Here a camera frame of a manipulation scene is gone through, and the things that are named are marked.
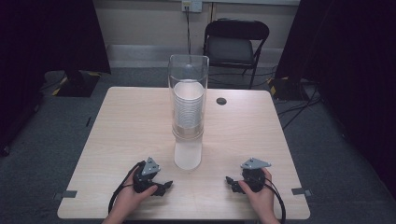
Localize black stand base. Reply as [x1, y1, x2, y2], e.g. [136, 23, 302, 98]
[268, 76, 310, 102]
[55, 70, 101, 98]

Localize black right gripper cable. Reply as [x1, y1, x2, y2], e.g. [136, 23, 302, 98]
[264, 177, 287, 224]

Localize white wall outlet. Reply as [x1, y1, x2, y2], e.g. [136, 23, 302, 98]
[181, 0, 204, 14]

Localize person's left hand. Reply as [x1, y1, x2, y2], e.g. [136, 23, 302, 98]
[115, 184, 159, 219]

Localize grey tape strip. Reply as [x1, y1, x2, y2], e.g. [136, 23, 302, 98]
[52, 189, 78, 201]
[290, 187, 313, 197]

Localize black folding chair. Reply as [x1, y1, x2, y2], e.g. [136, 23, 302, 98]
[202, 18, 271, 91]

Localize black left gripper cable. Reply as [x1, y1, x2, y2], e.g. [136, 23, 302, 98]
[107, 160, 147, 215]

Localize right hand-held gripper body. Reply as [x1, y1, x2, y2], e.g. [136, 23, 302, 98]
[239, 157, 272, 193]

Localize stack of white cups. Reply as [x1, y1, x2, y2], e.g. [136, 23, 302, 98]
[173, 79, 205, 131]

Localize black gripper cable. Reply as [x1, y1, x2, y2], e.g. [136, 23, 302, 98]
[264, 177, 287, 224]
[107, 160, 147, 215]

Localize black wall outlet cable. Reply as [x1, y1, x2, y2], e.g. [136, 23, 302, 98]
[185, 5, 192, 56]

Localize clear cup dispenser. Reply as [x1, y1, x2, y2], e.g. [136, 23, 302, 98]
[167, 54, 210, 172]

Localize person's right hand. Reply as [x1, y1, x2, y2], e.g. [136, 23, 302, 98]
[237, 167, 278, 220]

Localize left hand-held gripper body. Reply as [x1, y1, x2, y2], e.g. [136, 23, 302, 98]
[133, 157, 166, 194]

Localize black floor cables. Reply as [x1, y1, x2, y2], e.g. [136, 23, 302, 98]
[276, 83, 322, 131]

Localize black curtain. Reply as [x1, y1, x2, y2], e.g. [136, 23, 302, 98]
[0, 0, 112, 157]
[275, 0, 396, 201]

